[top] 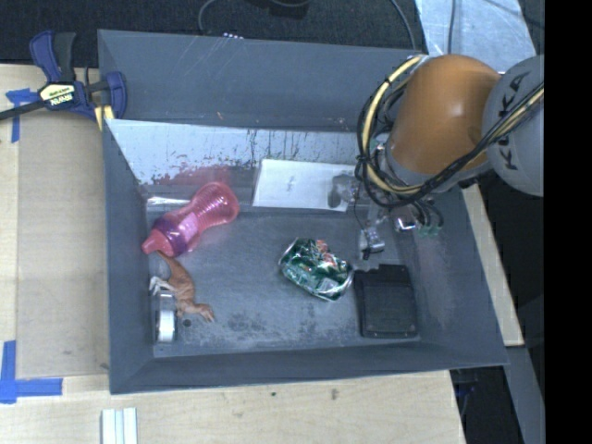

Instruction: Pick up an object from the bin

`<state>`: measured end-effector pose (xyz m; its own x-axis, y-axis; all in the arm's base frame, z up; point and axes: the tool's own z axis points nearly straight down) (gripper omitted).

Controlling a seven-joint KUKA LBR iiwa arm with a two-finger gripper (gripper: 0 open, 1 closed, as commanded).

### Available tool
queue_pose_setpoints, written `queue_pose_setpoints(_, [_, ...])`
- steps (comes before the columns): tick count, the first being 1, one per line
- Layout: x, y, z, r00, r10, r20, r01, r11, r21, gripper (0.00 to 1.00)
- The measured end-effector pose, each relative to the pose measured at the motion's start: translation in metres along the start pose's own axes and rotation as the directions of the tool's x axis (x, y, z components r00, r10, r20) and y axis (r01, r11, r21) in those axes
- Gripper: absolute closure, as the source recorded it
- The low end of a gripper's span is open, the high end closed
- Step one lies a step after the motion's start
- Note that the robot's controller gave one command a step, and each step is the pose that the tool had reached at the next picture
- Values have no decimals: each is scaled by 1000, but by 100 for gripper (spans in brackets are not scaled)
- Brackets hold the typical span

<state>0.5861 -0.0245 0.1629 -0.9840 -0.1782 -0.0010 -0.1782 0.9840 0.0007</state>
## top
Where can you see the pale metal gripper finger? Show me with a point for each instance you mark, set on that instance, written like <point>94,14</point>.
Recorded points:
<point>378,214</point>
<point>373,240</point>

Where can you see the black flat case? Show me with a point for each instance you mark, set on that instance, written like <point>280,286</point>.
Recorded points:
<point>386,301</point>

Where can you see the crushed green can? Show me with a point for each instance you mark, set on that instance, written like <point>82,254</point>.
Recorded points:
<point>315,268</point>

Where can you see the white card in clear bag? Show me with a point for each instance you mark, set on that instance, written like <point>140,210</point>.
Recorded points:
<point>296,184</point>

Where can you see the grey metal bin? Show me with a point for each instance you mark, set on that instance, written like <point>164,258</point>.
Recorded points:
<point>259,294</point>

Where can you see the pink plastic bottle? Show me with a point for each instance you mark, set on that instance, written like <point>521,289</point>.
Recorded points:
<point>199,218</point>

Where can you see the orange-brown toy animal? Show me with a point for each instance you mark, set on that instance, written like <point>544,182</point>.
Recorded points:
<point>184,289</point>

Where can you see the white tape roll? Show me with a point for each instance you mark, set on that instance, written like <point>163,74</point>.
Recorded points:
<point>165,323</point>

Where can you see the pale wood board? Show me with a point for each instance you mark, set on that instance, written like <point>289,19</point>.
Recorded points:
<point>60,248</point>

